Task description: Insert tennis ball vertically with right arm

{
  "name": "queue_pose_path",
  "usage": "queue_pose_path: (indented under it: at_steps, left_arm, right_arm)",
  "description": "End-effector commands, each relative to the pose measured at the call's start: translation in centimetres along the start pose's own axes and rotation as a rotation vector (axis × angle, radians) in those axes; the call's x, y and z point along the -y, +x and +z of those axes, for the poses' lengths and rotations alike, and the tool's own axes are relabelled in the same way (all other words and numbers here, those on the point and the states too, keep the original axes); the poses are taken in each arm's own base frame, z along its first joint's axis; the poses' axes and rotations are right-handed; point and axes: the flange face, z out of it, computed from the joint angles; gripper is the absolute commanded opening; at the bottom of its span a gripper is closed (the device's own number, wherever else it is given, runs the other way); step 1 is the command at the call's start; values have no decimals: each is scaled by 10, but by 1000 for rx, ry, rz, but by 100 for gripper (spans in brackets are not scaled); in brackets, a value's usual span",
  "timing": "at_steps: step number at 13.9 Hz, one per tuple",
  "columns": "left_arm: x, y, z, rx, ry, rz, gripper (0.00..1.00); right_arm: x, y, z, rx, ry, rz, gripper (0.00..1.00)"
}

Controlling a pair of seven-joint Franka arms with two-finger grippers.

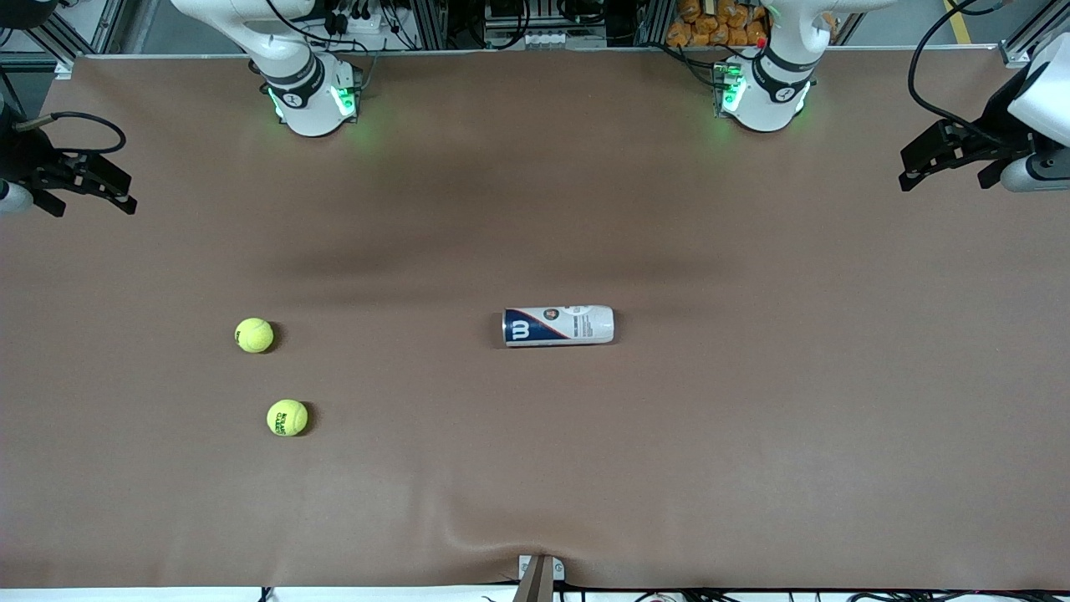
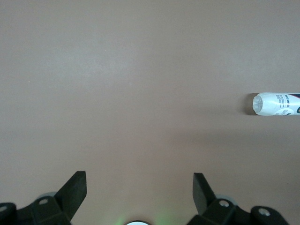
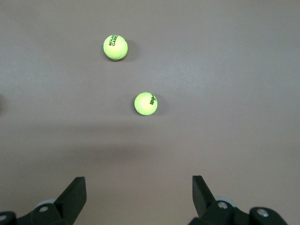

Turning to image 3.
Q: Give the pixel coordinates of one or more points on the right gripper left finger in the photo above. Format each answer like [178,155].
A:
[68,201]

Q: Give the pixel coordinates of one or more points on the Wilson print tennis ball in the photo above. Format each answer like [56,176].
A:
[145,104]

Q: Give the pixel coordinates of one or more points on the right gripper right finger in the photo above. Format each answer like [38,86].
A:
[204,201]

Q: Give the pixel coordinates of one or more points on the Roland Garros print tennis ball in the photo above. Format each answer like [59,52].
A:
[115,48]

